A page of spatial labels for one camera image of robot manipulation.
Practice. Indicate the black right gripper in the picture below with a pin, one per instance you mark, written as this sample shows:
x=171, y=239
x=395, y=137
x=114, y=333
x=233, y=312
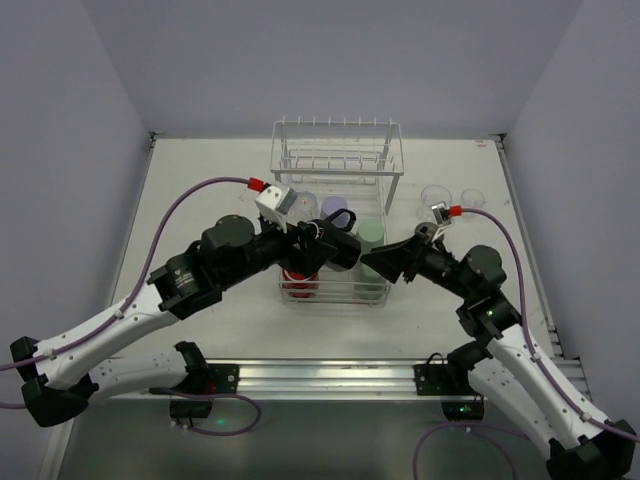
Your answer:
x=413, y=257

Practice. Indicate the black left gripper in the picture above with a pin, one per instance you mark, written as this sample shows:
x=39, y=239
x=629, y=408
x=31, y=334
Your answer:
x=304, y=240

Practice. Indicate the black ceramic mug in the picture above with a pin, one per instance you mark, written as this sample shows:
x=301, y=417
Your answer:
x=340, y=240

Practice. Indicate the red ceramic mug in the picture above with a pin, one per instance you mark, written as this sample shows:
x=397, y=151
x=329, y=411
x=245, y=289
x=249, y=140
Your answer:
x=299, y=286

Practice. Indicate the clear faceted glass cup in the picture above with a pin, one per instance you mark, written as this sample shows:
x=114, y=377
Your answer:
x=305, y=207

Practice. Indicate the clear ribbed glass cup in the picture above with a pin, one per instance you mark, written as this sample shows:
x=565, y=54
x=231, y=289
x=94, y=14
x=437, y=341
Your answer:
x=431, y=195

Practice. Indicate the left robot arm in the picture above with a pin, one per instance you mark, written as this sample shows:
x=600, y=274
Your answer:
x=64, y=374

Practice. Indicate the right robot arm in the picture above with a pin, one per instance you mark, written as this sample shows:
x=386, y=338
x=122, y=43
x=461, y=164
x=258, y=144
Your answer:
x=504, y=363

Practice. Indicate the large green plastic cup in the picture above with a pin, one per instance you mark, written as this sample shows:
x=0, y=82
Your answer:
x=371, y=234

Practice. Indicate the small green plastic cup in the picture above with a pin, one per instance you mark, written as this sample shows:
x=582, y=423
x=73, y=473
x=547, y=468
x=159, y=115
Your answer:
x=369, y=284

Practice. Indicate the lavender plastic cup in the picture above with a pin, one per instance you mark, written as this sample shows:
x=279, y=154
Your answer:
x=331, y=204

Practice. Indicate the clear small glass cup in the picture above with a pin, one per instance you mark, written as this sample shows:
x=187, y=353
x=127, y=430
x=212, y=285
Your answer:
x=472, y=198

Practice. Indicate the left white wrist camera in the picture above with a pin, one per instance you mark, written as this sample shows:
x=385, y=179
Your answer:
x=274, y=203

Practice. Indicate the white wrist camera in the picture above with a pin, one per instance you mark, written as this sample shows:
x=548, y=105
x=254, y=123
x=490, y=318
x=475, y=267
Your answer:
x=274, y=203
x=434, y=221

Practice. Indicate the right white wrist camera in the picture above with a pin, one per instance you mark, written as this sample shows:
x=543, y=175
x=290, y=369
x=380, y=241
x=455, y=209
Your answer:
x=434, y=221

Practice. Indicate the white wire dish rack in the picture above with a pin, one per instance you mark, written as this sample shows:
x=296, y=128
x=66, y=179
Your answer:
x=348, y=168

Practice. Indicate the right black base bracket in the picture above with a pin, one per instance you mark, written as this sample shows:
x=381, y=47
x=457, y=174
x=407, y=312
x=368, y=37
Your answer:
x=438, y=377

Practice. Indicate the black base bracket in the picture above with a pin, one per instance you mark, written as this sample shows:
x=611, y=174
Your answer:
x=191, y=398
x=438, y=377

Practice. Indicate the aluminium mounting rail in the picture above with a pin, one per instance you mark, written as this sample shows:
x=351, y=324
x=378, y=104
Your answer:
x=258, y=379

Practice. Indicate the left black base bracket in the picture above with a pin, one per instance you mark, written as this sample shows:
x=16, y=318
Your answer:
x=191, y=398

